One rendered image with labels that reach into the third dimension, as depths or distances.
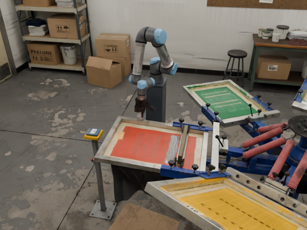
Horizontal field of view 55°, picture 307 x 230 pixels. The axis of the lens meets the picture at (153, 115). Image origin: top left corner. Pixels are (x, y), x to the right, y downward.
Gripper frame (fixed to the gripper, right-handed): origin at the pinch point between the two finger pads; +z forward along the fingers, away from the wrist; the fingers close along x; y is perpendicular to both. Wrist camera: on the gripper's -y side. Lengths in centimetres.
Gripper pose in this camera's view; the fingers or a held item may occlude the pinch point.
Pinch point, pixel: (143, 119)
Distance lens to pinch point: 255.2
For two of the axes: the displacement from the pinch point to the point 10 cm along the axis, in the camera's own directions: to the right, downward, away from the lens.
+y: -9.8, -1.5, 1.5
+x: -2.0, 5.1, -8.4
